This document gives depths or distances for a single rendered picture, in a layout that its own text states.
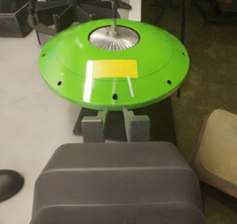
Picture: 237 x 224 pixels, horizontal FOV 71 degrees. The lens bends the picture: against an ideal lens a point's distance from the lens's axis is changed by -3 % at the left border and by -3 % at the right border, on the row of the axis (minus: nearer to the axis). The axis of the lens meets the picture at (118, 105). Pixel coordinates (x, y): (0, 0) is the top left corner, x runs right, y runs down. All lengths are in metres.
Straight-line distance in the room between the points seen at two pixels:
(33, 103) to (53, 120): 0.09
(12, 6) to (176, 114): 1.43
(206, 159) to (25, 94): 0.68
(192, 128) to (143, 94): 1.38
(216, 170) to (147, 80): 0.56
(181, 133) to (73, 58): 1.35
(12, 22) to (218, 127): 0.96
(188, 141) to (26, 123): 1.31
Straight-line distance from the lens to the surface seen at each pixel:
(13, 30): 0.84
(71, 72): 0.30
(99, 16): 0.73
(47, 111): 0.48
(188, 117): 1.70
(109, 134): 0.39
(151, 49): 0.34
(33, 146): 0.43
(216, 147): 0.83
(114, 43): 0.34
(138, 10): 1.01
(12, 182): 0.38
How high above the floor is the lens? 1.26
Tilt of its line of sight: 50 degrees down
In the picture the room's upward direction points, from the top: 1 degrees clockwise
